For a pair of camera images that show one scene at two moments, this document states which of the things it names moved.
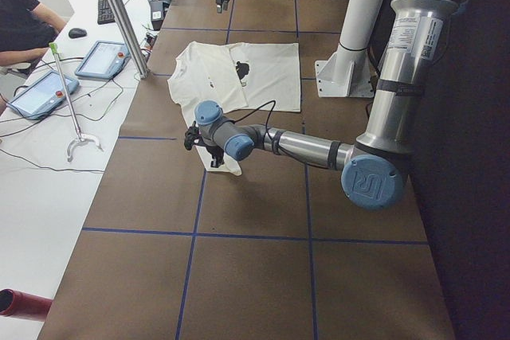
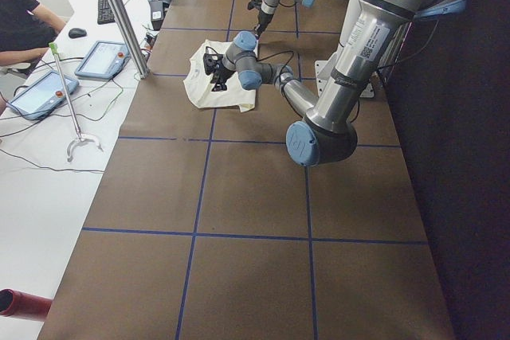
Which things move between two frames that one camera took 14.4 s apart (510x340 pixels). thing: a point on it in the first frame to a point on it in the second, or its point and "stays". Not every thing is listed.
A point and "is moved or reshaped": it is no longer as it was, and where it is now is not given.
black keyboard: [104, 15] stays
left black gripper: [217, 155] to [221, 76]
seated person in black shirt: [27, 26] stays
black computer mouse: [76, 33] stays
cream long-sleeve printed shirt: [259, 76] is moved or reshaped
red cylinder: [21, 304] stays
